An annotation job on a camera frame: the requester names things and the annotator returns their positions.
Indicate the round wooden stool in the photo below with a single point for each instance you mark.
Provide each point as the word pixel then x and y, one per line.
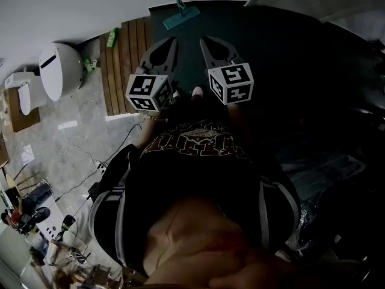
pixel 12 182

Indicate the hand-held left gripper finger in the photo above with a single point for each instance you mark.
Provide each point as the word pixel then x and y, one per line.
pixel 174 56
pixel 145 56

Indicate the white toilet with seat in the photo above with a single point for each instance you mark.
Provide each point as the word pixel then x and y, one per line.
pixel 25 96

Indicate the plastic-wrapped dark bundle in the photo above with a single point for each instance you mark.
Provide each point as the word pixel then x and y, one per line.
pixel 325 170

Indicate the person's right forearm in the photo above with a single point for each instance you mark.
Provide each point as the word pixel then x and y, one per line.
pixel 238 117

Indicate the person's neck and chin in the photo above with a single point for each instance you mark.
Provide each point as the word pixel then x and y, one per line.
pixel 195 245

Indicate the person's black printed shirt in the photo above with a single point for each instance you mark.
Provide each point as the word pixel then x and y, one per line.
pixel 195 173

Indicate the brown cardboard sheet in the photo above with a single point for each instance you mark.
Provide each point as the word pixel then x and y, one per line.
pixel 21 120

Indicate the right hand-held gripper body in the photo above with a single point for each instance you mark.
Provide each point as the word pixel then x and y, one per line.
pixel 231 83

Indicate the person's left forearm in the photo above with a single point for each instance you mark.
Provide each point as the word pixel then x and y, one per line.
pixel 147 132

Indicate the white table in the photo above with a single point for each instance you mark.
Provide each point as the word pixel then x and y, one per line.
pixel 51 221

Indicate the white power strip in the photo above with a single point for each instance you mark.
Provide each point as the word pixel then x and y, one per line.
pixel 101 166

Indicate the teal mop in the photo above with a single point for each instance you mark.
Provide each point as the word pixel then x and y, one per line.
pixel 180 17

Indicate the green spray bottle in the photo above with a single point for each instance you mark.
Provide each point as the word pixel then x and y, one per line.
pixel 88 65

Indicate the person's right shoe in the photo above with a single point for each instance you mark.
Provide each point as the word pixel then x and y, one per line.
pixel 198 91

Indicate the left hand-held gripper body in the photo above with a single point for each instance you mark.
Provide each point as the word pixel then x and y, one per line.
pixel 144 86

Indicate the white paper sheet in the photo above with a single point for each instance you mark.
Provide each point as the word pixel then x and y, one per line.
pixel 28 154

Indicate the wooden slat platform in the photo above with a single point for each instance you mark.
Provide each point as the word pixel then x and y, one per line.
pixel 120 71

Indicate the brown cardboard box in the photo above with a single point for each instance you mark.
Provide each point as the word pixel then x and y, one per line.
pixel 3 152

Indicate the white oval toilet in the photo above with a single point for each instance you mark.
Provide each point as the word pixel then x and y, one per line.
pixel 60 71

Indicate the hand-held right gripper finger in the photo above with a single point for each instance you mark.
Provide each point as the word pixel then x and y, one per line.
pixel 228 48
pixel 209 54

